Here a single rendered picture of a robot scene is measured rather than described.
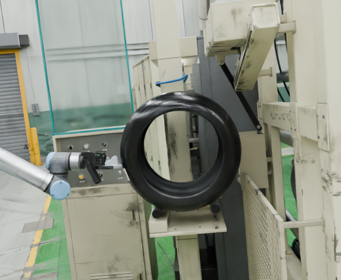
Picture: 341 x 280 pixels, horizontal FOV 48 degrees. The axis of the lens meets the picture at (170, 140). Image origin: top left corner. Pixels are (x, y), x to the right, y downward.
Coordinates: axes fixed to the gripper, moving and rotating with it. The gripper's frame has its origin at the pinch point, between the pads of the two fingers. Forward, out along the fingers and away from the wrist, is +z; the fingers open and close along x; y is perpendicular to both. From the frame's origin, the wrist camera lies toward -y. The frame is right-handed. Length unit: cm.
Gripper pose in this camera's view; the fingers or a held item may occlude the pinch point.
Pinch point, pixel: (121, 166)
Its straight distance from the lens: 190.5
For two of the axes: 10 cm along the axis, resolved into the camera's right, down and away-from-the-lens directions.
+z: 10.0, 0.2, -0.4
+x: 0.4, -1.2, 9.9
